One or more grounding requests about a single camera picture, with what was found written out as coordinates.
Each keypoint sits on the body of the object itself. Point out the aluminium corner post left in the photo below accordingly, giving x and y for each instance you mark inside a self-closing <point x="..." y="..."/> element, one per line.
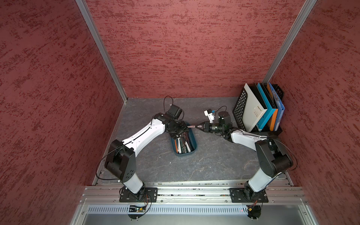
<point x="101" y="47"/>

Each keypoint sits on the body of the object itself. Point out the aluminium corner post right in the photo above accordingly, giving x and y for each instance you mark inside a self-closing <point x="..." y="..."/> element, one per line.
<point x="293" y="32"/>

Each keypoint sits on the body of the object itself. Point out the black mesh file rack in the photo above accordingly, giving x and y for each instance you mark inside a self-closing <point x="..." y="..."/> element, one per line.
<point x="238" y="111"/>

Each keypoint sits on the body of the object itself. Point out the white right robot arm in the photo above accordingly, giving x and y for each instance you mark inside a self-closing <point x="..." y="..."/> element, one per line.
<point x="273" y="159"/>

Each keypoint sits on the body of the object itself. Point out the teal folder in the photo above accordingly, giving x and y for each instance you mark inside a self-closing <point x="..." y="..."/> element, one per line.
<point x="268" y="119"/>

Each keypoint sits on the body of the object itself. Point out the aluminium rail frame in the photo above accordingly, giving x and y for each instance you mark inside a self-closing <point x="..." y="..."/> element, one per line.
<point x="192" y="197"/>

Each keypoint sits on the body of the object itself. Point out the white folder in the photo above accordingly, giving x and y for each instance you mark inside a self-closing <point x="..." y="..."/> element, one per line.
<point x="253" y="110"/>

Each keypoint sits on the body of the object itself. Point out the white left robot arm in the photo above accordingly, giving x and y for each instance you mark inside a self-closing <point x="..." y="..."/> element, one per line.
<point x="121" y="158"/>

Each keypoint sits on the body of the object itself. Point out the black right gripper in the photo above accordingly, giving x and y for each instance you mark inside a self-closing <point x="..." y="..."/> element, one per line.
<point x="206" y="127"/>

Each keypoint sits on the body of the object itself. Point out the teal plastic storage box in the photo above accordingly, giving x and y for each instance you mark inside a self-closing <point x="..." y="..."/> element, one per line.
<point x="184" y="139"/>

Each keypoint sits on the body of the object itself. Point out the black folder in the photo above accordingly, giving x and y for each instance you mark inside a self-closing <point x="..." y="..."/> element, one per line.
<point x="257" y="93"/>

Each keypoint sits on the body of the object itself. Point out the blue folder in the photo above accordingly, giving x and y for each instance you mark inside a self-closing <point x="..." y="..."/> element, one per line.
<point x="279" y="105"/>

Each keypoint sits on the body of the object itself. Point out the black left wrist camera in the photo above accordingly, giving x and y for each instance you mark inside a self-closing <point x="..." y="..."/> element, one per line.
<point x="174" y="112"/>

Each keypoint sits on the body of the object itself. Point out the orange plastic spoon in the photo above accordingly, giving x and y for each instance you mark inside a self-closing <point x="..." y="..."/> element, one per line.
<point x="175" y="143"/>

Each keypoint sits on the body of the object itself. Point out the orange folder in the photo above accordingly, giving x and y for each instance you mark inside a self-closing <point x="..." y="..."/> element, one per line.
<point x="272" y="122"/>

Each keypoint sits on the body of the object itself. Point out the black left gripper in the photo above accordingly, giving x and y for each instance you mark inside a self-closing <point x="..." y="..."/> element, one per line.
<point x="183" y="128"/>

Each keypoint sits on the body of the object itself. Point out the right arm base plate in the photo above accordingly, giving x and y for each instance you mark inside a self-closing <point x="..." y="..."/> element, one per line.
<point x="239" y="195"/>

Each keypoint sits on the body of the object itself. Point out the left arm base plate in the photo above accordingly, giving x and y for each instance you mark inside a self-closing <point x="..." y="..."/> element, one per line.
<point x="145" y="194"/>

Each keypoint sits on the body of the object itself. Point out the aluminium corner post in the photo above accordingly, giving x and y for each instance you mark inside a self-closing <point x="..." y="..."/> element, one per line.
<point x="101" y="47"/>
<point x="293" y="32"/>

